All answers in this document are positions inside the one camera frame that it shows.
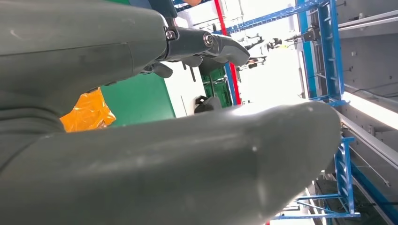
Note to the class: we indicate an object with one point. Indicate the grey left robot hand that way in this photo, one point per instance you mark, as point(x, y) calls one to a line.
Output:
point(155, 174)

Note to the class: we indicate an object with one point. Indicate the green table mat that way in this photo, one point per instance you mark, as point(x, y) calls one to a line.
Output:
point(140, 99)

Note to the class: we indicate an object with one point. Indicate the yellow plastic sheet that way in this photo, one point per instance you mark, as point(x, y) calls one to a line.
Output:
point(88, 113)

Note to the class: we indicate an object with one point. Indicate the green plastic crate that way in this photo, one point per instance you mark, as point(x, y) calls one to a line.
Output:
point(219, 88)

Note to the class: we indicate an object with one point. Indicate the blue metal rack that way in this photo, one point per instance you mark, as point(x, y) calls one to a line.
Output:
point(343, 174)

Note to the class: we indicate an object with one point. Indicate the blue steel column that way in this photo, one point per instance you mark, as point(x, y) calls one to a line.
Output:
point(329, 46)

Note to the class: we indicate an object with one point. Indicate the ceiling light strip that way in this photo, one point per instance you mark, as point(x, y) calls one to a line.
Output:
point(373, 110)

